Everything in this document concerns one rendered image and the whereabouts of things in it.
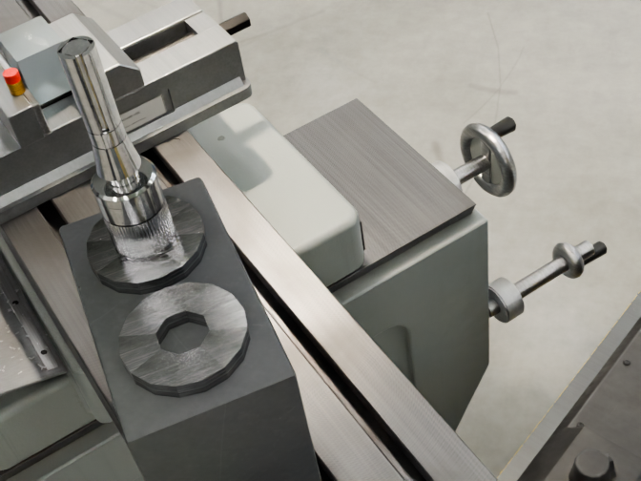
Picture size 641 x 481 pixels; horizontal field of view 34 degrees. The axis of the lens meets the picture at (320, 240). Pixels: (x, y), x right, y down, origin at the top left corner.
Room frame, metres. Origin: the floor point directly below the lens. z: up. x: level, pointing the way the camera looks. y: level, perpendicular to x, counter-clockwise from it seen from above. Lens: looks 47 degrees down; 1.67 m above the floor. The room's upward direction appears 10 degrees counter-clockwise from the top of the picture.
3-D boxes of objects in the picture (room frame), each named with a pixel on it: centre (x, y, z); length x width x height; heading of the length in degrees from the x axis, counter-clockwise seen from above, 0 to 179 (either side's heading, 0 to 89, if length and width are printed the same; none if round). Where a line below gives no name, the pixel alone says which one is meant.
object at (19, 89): (0.89, 0.28, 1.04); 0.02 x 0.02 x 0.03
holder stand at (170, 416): (0.51, 0.12, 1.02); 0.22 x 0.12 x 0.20; 14
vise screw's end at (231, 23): (1.03, 0.06, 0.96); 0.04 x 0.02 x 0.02; 116
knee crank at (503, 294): (0.96, -0.31, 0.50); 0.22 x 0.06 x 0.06; 115
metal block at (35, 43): (0.93, 0.26, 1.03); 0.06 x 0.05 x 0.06; 26
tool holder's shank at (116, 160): (0.55, 0.13, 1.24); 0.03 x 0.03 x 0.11
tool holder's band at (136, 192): (0.55, 0.13, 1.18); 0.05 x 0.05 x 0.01
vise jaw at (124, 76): (0.95, 0.21, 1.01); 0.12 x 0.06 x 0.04; 26
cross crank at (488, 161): (1.07, -0.23, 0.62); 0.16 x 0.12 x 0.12; 115
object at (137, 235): (0.55, 0.13, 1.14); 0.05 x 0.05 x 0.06
